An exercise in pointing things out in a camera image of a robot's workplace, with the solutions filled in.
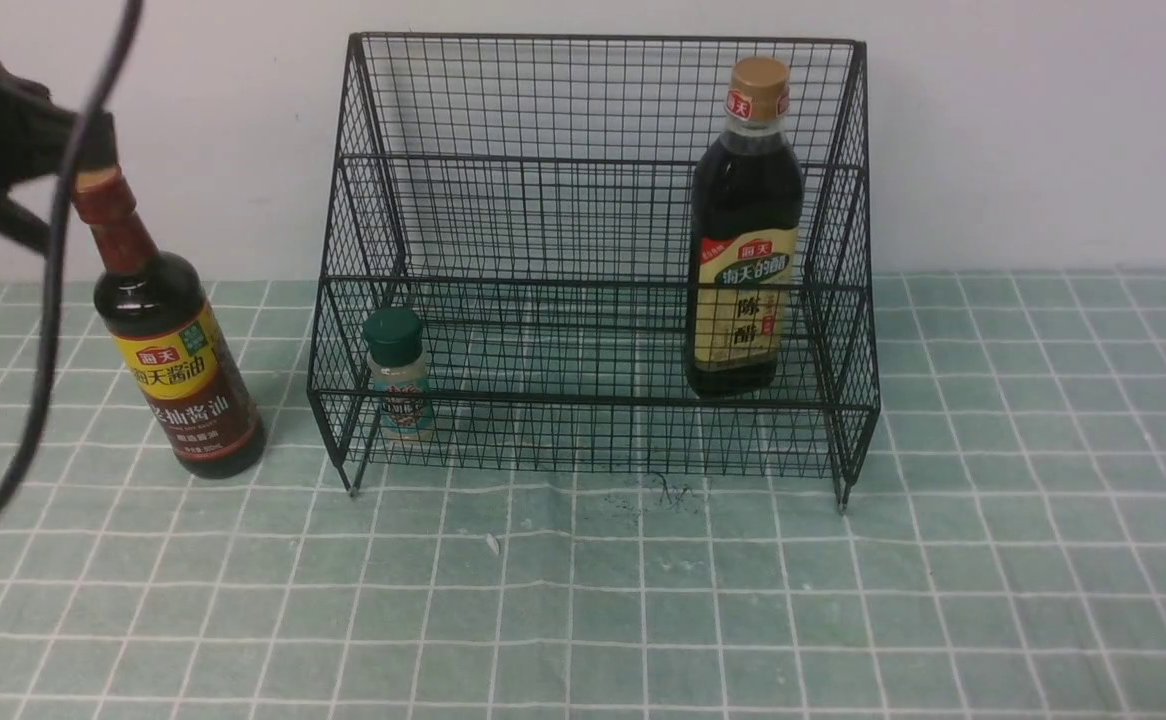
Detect black wire shelf rack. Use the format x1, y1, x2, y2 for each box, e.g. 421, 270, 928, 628
307, 32, 881, 511

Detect white pepper shaker green cap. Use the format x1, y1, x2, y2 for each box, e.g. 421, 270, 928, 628
361, 307, 435, 442

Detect green checkered tablecloth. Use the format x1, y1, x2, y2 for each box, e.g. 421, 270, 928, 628
0, 270, 1166, 719

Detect black cable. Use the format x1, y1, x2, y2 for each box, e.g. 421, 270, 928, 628
0, 0, 143, 558

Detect vinegar bottle gold cap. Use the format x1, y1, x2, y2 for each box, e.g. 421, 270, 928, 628
684, 56, 805, 398

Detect dark soy sauce bottle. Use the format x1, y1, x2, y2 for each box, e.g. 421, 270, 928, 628
71, 167, 266, 478

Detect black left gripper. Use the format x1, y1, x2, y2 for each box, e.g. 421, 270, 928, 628
0, 61, 120, 256

